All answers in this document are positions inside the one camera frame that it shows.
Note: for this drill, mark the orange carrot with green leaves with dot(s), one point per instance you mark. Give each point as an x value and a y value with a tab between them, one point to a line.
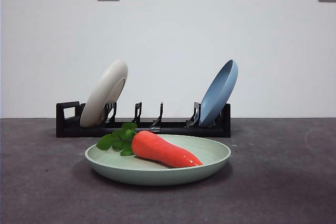
158	148

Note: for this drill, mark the green plate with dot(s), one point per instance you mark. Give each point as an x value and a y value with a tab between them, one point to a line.
157	176

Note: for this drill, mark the black plate rack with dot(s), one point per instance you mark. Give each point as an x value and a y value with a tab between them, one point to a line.
178	131

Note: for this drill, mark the blue plate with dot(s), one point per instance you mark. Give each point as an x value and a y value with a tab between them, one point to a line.
218	98

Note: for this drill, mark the cream plate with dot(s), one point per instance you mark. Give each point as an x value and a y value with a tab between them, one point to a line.
105	90

